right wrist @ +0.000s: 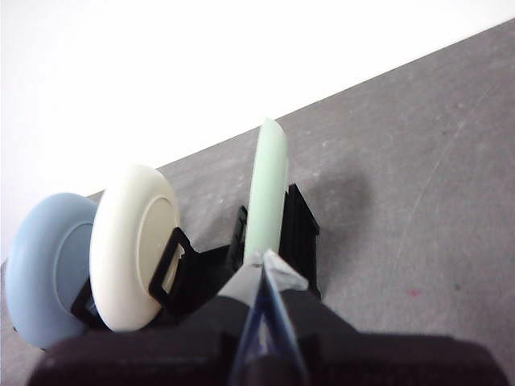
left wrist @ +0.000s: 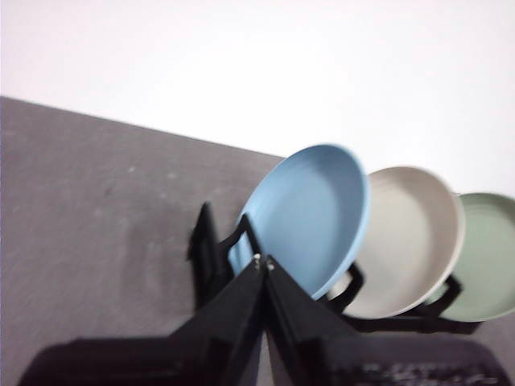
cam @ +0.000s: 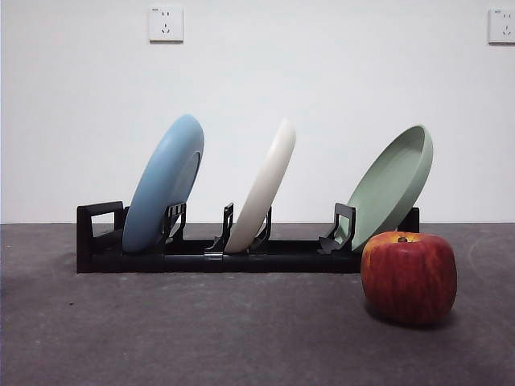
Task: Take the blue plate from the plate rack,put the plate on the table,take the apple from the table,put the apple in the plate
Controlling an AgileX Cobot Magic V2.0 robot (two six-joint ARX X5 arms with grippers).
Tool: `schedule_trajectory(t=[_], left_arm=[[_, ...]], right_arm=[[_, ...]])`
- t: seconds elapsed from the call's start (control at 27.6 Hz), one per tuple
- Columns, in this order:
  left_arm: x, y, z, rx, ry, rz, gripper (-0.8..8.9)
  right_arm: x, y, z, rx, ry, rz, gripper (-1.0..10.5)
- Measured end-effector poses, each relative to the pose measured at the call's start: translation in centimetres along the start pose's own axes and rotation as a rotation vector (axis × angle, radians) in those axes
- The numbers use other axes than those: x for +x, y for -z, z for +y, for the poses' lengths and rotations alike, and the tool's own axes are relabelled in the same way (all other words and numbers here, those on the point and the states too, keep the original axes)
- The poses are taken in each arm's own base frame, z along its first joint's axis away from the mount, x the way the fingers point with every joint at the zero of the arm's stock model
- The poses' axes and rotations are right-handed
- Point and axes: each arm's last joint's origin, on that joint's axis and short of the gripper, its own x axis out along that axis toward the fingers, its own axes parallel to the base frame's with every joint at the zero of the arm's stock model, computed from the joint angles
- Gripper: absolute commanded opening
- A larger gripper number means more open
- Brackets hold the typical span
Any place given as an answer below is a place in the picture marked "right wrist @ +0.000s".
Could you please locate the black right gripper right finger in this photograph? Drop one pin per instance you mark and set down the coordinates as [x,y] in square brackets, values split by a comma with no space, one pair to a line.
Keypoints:
[362,358]

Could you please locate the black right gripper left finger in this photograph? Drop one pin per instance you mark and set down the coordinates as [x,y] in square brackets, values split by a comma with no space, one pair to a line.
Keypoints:
[169,354]

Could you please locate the blue plate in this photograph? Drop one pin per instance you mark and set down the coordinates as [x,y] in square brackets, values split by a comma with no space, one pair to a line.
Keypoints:
[36,261]

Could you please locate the black plate rack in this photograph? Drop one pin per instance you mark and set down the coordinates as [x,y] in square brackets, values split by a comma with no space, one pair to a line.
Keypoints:
[201,273]

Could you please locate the white plate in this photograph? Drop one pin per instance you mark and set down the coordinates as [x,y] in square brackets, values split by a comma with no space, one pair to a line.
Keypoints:
[120,241]

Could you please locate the green plate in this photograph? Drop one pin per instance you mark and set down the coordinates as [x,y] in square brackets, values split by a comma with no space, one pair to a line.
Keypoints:
[265,201]

